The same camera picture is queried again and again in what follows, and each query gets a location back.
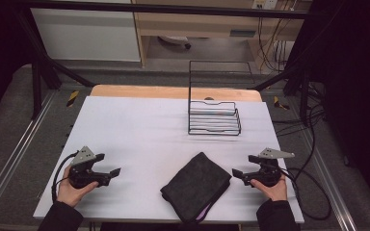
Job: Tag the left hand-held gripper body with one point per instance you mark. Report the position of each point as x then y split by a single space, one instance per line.
83 174

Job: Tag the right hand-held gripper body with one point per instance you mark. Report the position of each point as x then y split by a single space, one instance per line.
268 173

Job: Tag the dark grey towel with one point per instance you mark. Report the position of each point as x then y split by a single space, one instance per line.
194 183

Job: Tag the person's right hand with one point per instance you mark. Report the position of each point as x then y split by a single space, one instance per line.
274 192

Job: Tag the person's left hand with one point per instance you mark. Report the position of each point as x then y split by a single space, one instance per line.
69 194

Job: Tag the white table cover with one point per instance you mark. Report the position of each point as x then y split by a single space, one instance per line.
141 134

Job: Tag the yellow black tape marker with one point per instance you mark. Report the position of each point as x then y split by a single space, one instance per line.
280 103
72 98

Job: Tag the white cabinet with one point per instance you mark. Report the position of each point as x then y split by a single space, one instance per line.
86 32

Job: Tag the dark curtain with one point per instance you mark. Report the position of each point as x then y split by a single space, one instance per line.
0 48
359 80

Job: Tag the chair base with caster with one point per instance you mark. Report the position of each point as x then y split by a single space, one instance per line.
176 40

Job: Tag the wooden desk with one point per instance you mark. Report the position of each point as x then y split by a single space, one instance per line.
189 25

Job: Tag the white power strip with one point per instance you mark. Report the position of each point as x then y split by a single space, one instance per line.
264 4

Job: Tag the aluminium rail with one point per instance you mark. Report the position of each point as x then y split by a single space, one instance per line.
13 160
345 221

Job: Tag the black metal frame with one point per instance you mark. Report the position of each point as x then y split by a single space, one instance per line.
173 8

